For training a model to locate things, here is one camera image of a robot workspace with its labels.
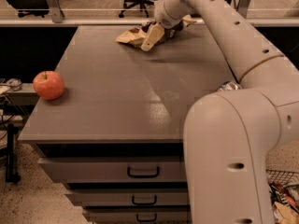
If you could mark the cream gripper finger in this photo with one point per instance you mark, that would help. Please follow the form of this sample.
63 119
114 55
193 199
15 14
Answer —
154 34

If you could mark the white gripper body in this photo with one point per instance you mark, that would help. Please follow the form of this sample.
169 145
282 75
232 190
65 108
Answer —
163 14

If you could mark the brown chip bag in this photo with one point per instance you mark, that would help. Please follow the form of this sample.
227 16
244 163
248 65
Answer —
136 35

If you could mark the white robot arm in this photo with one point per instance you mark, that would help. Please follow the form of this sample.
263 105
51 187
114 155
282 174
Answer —
227 134

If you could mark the red snack bag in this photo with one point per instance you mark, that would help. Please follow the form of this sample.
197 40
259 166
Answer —
286 195

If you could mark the yellow snack bag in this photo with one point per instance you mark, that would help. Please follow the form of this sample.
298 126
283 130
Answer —
285 215

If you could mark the grey drawer cabinet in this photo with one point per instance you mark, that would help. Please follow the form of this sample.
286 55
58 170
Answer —
120 101

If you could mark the red apple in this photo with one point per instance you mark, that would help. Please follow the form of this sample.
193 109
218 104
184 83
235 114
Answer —
49 85

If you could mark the top grey drawer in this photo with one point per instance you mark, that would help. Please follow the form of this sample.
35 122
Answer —
114 169

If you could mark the grey drawer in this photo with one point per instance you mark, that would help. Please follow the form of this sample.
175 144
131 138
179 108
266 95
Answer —
127 197
114 169
139 215

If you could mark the small items on ledge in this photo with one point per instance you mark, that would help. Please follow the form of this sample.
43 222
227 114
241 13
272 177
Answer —
12 84

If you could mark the middle grey drawer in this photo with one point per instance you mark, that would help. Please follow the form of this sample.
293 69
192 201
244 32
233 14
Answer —
127 197

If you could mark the bottom grey drawer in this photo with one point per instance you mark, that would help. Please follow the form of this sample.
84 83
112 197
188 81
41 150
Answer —
139 215

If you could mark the black stand leg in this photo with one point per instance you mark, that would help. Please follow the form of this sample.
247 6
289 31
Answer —
11 175

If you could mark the wire basket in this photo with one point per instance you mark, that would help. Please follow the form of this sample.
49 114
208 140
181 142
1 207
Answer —
283 177

